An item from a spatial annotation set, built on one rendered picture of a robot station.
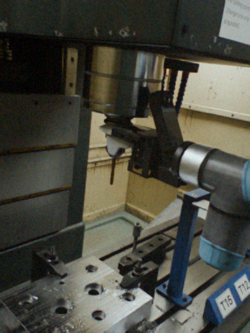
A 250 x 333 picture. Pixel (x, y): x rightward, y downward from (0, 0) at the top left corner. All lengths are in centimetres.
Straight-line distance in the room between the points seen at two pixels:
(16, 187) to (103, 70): 62
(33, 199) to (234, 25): 85
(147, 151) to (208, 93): 115
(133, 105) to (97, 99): 7
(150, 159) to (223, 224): 18
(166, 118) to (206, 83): 115
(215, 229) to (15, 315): 48
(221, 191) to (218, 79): 121
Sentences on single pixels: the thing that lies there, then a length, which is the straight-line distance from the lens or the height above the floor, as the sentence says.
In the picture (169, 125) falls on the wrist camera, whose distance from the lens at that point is 60.
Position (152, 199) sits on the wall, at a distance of 203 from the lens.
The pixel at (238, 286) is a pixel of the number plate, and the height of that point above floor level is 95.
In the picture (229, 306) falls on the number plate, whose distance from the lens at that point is 105.
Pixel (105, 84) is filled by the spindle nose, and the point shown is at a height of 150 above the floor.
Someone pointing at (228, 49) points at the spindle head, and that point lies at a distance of 60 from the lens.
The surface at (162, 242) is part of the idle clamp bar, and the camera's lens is 118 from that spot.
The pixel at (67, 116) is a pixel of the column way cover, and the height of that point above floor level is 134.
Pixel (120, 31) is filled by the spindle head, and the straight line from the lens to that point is 54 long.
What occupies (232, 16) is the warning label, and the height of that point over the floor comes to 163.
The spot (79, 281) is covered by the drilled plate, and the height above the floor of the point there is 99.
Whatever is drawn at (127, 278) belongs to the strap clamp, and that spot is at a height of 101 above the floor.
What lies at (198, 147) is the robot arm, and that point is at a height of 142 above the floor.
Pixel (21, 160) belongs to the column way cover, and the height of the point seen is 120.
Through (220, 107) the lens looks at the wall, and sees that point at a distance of 170.
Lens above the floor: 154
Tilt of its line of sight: 17 degrees down
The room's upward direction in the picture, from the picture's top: 7 degrees clockwise
